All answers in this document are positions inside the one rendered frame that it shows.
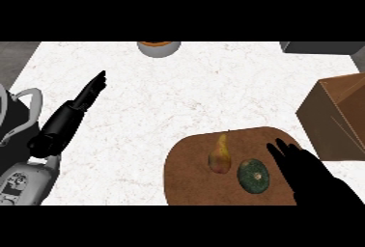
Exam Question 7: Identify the brown wooden cutting board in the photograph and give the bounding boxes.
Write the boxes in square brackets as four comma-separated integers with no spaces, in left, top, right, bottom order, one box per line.
[162,126,304,206]

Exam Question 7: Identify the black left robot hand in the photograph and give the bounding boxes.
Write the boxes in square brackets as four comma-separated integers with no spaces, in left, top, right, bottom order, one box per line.
[25,69,108,159]

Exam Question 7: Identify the brown cardboard box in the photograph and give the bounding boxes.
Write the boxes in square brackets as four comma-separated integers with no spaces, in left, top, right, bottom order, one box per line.
[294,72,365,163]

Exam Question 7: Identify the dark grey appliance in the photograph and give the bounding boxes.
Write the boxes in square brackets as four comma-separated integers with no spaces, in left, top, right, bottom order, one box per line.
[278,41,365,56]

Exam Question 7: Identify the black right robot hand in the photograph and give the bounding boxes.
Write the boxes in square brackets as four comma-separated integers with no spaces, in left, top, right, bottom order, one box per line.
[264,138,365,206]

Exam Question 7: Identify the grey cup with orange content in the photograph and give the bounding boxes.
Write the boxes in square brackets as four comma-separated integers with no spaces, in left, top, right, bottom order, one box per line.
[136,41,183,59]

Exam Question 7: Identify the black kettle with grey handle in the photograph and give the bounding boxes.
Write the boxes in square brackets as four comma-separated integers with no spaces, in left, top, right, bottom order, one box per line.
[0,84,44,177]

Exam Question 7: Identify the yellow red pear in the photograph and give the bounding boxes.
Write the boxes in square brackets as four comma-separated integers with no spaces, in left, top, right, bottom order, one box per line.
[207,132,232,175]

